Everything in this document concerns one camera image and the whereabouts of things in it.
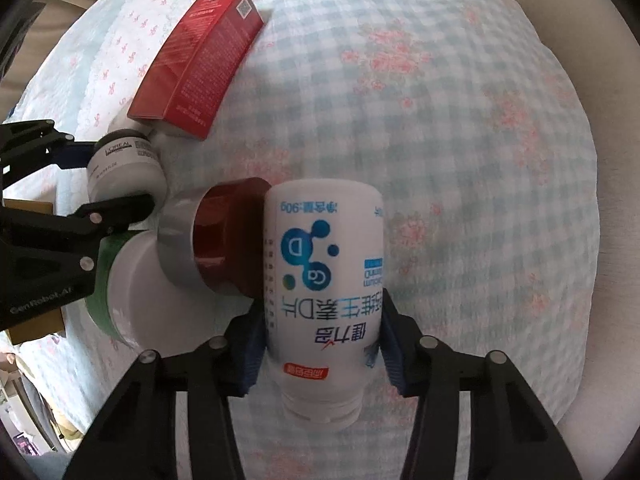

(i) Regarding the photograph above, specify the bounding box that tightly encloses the small grey white jar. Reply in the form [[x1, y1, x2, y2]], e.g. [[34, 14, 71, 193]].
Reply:
[[85, 130, 169, 212]]

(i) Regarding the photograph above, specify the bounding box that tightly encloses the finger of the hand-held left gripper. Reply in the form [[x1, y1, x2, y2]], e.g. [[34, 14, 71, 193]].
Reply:
[[0, 191, 157, 282], [0, 119, 97, 189]]

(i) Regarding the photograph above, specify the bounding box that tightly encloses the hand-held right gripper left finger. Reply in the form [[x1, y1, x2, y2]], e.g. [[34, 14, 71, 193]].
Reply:
[[75, 310, 269, 480]]

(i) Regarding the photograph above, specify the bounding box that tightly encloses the checked floral blanket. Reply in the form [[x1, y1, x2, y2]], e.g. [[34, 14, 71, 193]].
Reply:
[[30, 0, 602, 480]]

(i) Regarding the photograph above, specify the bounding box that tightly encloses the beige mattress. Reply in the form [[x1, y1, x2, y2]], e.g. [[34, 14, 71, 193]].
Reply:
[[500, 0, 640, 443]]

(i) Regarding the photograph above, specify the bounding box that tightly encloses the white bottle blue print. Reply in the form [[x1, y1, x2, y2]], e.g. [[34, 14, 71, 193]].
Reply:
[[262, 179, 386, 431]]

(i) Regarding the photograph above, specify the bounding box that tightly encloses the red cardboard box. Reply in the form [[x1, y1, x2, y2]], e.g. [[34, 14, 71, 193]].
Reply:
[[127, 0, 266, 141]]

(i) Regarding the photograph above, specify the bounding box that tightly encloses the white jar green band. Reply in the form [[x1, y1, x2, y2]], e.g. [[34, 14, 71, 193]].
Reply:
[[83, 229, 217, 357]]

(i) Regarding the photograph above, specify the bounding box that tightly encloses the red jar silver lid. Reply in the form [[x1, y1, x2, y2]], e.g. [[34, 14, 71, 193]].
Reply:
[[157, 178, 274, 301]]

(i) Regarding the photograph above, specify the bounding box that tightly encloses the pink bow print sheet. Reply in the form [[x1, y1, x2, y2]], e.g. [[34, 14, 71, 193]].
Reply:
[[0, 0, 281, 211]]

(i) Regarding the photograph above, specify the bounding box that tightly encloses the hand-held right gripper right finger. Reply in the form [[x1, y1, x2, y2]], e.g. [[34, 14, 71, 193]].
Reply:
[[379, 300, 584, 480]]

